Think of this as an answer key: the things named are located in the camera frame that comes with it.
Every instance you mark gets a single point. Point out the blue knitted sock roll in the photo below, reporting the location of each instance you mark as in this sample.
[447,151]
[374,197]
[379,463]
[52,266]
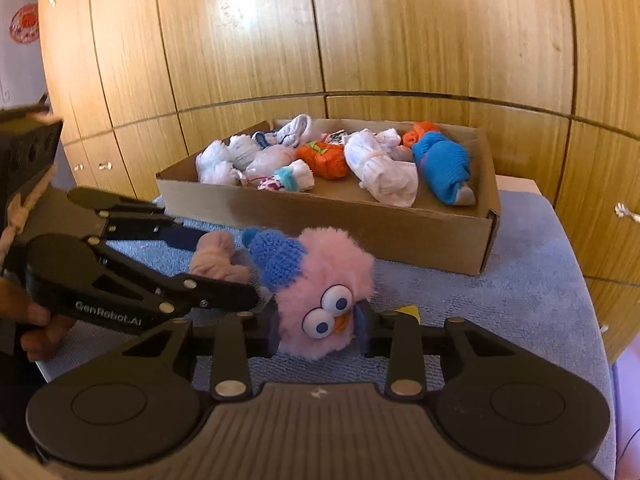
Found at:
[442,166]

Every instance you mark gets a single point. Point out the dotted sock with turquoise cuff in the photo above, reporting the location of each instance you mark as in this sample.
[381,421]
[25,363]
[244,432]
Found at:
[286,178]

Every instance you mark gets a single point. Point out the pink beige sock roll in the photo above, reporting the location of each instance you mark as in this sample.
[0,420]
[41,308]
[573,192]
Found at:
[217,255]

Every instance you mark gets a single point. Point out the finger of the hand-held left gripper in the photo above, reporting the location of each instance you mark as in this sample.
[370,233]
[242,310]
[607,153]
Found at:
[220,297]
[185,239]

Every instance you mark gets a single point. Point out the wooden wardrobe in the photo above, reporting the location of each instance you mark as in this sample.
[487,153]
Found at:
[400,35]

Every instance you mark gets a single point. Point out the person's left hand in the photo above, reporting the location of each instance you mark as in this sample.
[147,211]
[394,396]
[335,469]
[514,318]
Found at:
[42,332]

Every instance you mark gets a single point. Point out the pink fluffy sock with eyes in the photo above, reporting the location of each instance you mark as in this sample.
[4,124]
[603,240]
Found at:
[325,265]

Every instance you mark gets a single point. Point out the white blue tie-dye sock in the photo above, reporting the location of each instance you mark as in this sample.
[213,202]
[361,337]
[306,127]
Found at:
[296,129]

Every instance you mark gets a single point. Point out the yellow fabric piece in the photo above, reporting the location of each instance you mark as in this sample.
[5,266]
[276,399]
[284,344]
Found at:
[410,313]

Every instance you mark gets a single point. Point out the large white sock roll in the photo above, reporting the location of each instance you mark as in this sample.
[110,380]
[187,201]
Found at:
[382,172]

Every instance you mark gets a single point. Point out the plain orange sock roll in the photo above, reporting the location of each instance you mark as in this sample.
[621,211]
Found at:
[422,133]

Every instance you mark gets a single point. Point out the red round decoration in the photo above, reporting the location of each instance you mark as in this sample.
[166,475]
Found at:
[24,24]

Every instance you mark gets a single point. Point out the patterned white sock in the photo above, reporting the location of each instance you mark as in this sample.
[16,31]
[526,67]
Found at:
[337,138]

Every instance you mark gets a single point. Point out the white sock with blue trim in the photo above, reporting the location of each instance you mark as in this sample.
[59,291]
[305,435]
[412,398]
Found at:
[261,139]

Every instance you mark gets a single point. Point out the shallow cardboard box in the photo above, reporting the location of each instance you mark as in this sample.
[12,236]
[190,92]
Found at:
[350,230]

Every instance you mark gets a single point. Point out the pinkish white sock roll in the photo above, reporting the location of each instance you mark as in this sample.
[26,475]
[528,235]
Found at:
[272,161]

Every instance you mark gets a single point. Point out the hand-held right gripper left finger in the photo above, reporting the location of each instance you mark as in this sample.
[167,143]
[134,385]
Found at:
[272,332]

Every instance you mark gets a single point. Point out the blue towel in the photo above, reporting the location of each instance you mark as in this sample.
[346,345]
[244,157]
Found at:
[525,270]

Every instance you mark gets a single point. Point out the orange printed sock roll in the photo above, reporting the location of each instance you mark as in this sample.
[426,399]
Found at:
[322,158]

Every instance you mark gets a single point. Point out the pale door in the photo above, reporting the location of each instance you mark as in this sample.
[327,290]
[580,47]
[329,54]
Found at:
[20,75]

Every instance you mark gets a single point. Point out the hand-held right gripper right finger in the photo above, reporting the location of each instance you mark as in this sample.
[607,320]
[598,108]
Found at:
[361,331]

